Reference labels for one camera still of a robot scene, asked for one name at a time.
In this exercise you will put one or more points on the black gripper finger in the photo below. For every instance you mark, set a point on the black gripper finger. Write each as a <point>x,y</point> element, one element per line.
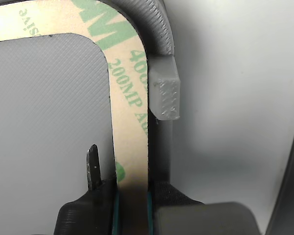
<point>88,213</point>
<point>198,218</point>

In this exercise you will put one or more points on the tan adhesive frame green print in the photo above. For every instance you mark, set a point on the tan adhesive frame green print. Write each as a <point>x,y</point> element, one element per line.
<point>129,147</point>

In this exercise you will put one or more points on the light gray ribbed tray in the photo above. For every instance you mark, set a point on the light gray ribbed tray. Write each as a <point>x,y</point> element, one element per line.
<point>39,98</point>

